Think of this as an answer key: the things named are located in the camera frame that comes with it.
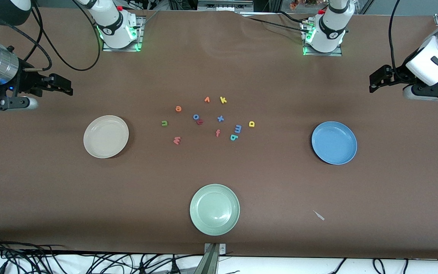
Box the blue plate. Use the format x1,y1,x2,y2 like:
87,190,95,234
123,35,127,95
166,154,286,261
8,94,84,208
311,121,357,165

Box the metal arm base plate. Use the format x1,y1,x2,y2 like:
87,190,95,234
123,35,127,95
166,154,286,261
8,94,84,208
301,19,343,57
102,15,145,52

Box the black base cable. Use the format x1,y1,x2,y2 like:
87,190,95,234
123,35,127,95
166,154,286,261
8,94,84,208
248,17,311,34
278,11,311,24

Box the grey metal frame bar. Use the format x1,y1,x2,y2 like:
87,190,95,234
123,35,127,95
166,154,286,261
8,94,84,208
197,0,254,12

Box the tangled black cable bundle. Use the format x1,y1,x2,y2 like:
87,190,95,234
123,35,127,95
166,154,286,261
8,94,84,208
0,234,204,274

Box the orange artificial flowers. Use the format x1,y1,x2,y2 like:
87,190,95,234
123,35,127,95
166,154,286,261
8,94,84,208
289,0,318,10

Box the brown table cover sheet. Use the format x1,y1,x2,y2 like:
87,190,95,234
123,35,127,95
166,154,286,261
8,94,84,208
0,7,438,260

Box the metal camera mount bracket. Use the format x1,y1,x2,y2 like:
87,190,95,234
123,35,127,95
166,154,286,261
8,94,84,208
194,243,226,274

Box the pale green plate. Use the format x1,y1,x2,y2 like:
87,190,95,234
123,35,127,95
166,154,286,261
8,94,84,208
189,184,240,236

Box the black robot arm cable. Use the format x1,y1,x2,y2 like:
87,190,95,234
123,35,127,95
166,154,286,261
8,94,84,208
389,0,409,82
10,0,102,72

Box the beige brown plate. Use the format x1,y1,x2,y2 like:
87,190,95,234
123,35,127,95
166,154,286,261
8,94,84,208
83,115,129,159

